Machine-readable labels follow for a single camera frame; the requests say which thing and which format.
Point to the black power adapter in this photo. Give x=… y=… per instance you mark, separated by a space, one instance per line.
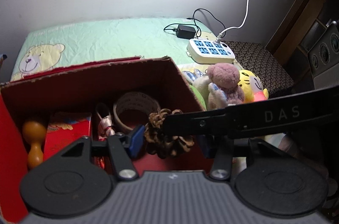
x=185 y=32

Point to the brown pine cone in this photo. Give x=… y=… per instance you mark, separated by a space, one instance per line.
x=157 y=142

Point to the green bear print bedsheet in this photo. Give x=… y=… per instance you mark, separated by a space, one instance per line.
x=76 y=44

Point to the orange wooden gourd toy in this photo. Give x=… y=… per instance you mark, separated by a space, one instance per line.
x=34 y=133

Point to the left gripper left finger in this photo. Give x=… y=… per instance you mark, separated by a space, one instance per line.
x=132 y=142

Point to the green plush toy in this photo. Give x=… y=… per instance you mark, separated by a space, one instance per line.
x=199 y=97

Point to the white blue power strip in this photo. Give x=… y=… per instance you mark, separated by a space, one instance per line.
x=205 y=51

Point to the white rabbit plush toy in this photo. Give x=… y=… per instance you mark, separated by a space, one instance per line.
x=214 y=97

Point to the yellow tiger plush toy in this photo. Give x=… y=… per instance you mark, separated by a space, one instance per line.
x=252 y=87

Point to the brown patterned cushion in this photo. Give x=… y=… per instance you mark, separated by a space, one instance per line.
x=254 y=57

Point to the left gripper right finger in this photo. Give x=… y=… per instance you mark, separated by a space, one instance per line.
x=212 y=146

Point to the red cardboard box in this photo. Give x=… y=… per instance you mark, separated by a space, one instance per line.
x=82 y=88

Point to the pink bear plush toy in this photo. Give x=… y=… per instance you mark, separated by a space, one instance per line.
x=226 y=76

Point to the pink ribbon bundle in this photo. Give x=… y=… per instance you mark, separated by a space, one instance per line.
x=105 y=126

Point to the red gift box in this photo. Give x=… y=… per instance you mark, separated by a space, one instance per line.
x=63 y=129

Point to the wooden cabinet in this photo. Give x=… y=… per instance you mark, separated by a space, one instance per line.
x=293 y=28

